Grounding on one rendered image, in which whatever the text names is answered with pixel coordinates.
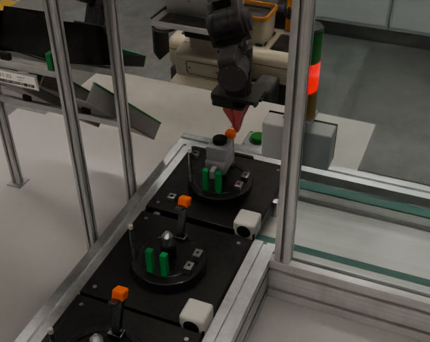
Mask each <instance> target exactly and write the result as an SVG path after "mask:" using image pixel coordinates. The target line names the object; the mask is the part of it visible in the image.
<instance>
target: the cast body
mask: <svg viewBox="0 0 430 342"><path fill-rule="evenodd" d="M206 151H207V158H206V160H205V168H208V169H209V178H210V179H213V180H214V179H215V173H216V171H220V172H222V175H226V172H227V171H228V169H229V167H230V166H231V164H232V162H233V161H234V148H233V140H232V139H231V138H227V136H225V135H223V134H217V135H215V136H213V137H212V139H211V140H210V142H209V143H208V145H207V146H206Z"/></svg>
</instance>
